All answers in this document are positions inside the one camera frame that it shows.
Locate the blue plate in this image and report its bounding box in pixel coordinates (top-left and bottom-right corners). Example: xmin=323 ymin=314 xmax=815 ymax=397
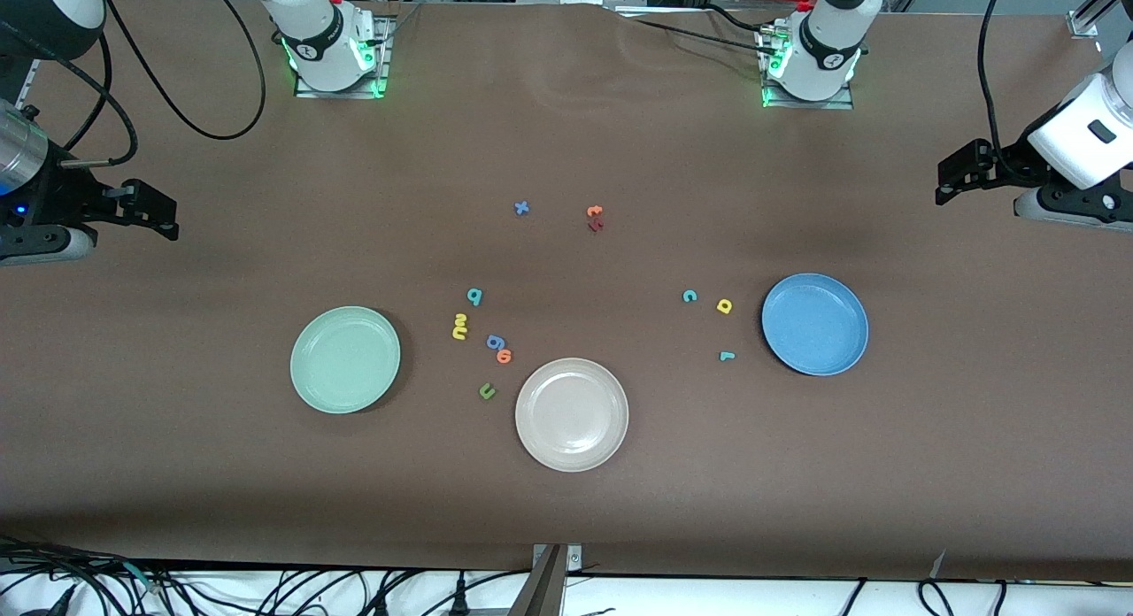
xmin=761 ymin=273 xmax=869 ymax=376

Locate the green plate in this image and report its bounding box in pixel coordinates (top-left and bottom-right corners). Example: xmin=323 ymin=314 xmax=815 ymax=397
xmin=290 ymin=306 xmax=401 ymax=414

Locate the brown table cover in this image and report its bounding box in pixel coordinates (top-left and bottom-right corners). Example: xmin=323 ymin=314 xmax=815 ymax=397
xmin=0 ymin=0 xmax=1133 ymax=581

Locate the beige plate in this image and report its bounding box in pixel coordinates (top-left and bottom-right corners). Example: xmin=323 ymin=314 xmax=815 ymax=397
xmin=515 ymin=358 xmax=629 ymax=473

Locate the dark grey metal beam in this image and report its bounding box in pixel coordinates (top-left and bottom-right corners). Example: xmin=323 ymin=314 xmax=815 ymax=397
xmin=507 ymin=545 xmax=567 ymax=616

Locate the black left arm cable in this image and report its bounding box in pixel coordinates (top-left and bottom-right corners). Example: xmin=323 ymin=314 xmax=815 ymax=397
xmin=976 ymin=0 xmax=1014 ymax=176

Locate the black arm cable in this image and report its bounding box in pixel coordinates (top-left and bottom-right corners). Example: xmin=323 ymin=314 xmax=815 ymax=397
xmin=976 ymin=0 xmax=1014 ymax=176
xmin=53 ymin=0 xmax=268 ymax=167

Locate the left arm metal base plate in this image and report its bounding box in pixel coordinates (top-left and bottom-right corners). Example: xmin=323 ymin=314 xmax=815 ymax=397
xmin=761 ymin=27 xmax=855 ymax=111

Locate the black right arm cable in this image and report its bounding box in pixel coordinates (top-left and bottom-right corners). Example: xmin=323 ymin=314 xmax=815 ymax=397
xmin=53 ymin=0 xmax=268 ymax=167

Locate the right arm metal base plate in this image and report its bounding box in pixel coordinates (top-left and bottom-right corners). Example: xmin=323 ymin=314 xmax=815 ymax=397
xmin=294 ymin=14 xmax=395 ymax=99

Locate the thin black cable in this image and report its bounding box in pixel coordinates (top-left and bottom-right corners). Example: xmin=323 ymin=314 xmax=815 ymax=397
xmin=615 ymin=14 xmax=771 ymax=49

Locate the teal cable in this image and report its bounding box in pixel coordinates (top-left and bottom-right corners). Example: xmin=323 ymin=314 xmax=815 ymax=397
xmin=119 ymin=561 xmax=169 ymax=595

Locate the looped black cable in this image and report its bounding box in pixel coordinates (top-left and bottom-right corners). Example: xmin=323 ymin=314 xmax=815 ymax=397
xmin=919 ymin=579 xmax=964 ymax=616

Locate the small silver bracket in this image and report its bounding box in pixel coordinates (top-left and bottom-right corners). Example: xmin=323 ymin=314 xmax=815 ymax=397
xmin=531 ymin=543 xmax=583 ymax=573

